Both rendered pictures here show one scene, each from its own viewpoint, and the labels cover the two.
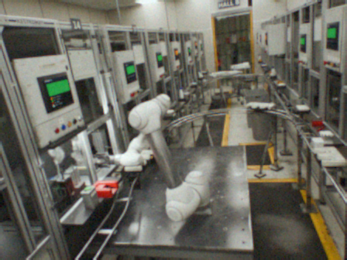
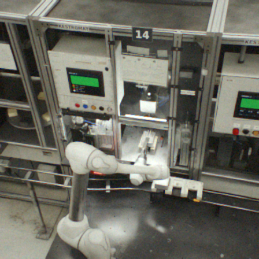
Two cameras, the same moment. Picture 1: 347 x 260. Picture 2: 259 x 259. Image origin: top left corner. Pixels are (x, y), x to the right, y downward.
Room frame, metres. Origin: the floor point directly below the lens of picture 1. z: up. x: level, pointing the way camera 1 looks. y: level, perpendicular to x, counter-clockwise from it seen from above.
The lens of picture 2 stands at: (1.90, -1.44, 3.05)
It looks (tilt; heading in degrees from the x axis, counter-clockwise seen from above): 42 degrees down; 91
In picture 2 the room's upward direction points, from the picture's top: 2 degrees counter-clockwise
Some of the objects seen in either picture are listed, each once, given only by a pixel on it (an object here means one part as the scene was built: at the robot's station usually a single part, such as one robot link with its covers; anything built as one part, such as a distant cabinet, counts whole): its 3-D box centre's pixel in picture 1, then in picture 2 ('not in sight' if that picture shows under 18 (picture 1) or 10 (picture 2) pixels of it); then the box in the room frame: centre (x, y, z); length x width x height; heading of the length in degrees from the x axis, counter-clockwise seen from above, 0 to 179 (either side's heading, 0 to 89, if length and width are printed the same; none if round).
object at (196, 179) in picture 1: (197, 187); (96, 244); (1.63, -0.08, 0.85); 0.18 x 0.16 x 0.22; 146
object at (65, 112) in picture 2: (68, 135); (85, 113); (1.55, 0.65, 1.37); 0.36 x 0.04 x 0.04; 165
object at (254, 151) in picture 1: (257, 154); not in sight; (3.79, -1.18, 0.01); 1.00 x 0.55 x 0.01; 165
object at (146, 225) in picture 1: (183, 183); (159, 247); (2.05, 0.01, 0.66); 1.50 x 1.06 x 0.04; 165
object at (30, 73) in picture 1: (37, 99); (88, 76); (1.59, 0.78, 1.60); 0.42 x 0.29 x 0.46; 165
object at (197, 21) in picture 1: (162, 49); not in sight; (10.42, 0.12, 1.65); 3.78 x 0.08 x 3.30; 75
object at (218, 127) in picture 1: (218, 114); not in sight; (6.37, -1.06, 0.01); 5.85 x 0.59 x 0.01; 165
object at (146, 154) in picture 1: (140, 162); (177, 188); (2.21, 0.37, 0.84); 0.36 x 0.14 x 0.10; 165
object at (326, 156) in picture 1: (326, 155); not in sight; (1.84, -1.09, 0.84); 0.37 x 0.14 x 0.10; 165
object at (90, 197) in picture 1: (88, 197); not in sight; (1.48, 0.60, 0.97); 0.08 x 0.08 x 0.12; 75
